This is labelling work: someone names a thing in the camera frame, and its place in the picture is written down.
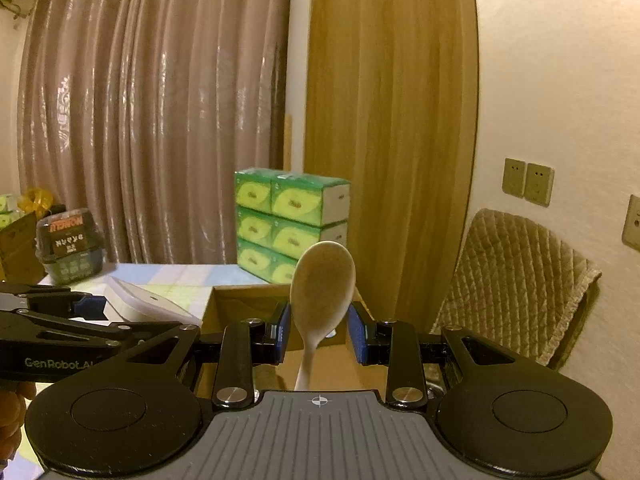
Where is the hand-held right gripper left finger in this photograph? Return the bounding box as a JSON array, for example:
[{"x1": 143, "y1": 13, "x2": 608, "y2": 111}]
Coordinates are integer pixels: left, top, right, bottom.
[{"x1": 120, "y1": 302, "x2": 292, "y2": 408}]

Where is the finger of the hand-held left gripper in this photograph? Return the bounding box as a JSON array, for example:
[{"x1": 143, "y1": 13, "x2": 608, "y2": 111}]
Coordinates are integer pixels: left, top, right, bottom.
[
  {"x1": 0, "y1": 310, "x2": 183, "y2": 356},
  {"x1": 0, "y1": 282, "x2": 108, "y2": 320}
]

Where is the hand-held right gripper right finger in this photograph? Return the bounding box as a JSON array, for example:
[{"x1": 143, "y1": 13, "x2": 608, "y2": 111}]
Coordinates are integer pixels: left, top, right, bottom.
[{"x1": 347, "y1": 304, "x2": 531, "y2": 408}]

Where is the white plastic case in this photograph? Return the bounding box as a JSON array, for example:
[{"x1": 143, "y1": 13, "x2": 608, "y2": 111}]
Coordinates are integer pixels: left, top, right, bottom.
[{"x1": 103, "y1": 276, "x2": 201, "y2": 323}]

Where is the cardboard box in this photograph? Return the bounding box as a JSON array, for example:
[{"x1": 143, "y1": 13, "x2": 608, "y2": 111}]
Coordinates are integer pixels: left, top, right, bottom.
[{"x1": 195, "y1": 285, "x2": 371, "y2": 396}]

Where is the white spoon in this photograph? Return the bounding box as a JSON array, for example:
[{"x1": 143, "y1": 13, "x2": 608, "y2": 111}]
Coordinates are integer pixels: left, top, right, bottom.
[{"x1": 290, "y1": 241, "x2": 357, "y2": 391}]

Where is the dark green plastic container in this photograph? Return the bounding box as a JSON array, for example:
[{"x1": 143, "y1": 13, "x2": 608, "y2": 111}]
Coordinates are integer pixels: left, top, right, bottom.
[{"x1": 36, "y1": 208, "x2": 106, "y2": 281}]

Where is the person's left hand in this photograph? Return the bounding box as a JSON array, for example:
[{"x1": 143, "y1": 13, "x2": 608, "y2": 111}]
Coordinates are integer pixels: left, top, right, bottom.
[{"x1": 0, "y1": 381, "x2": 37, "y2": 466}]

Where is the brown cardboard carton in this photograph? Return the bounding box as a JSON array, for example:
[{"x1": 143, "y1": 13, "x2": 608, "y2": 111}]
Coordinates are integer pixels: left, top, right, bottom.
[{"x1": 0, "y1": 215, "x2": 46, "y2": 283}]

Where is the yellow plastic bag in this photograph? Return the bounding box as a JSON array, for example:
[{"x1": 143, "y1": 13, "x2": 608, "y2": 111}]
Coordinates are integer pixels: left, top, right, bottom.
[{"x1": 20, "y1": 189, "x2": 51, "y2": 218}]

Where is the stack of green tissue packs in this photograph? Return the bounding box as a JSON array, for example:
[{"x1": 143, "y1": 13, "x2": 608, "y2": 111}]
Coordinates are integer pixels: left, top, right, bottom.
[{"x1": 234, "y1": 167, "x2": 351, "y2": 286}]

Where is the yellow curtain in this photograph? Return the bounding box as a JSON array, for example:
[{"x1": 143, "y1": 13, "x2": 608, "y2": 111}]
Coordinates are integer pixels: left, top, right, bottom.
[{"x1": 302, "y1": 0, "x2": 481, "y2": 341}]

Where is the brown curtain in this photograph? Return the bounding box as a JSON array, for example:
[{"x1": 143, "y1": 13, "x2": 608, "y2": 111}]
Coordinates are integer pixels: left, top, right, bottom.
[{"x1": 17, "y1": 0, "x2": 293, "y2": 266}]

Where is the wall socket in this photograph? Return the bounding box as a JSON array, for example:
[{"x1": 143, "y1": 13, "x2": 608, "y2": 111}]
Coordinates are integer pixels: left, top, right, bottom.
[
  {"x1": 502, "y1": 157, "x2": 526, "y2": 198},
  {"x1": 622, "y1": 195, "x2": 640, "y2": 251},
  {"x1": 524, "y1": 162, "x2": 555, "y2": 206}
]

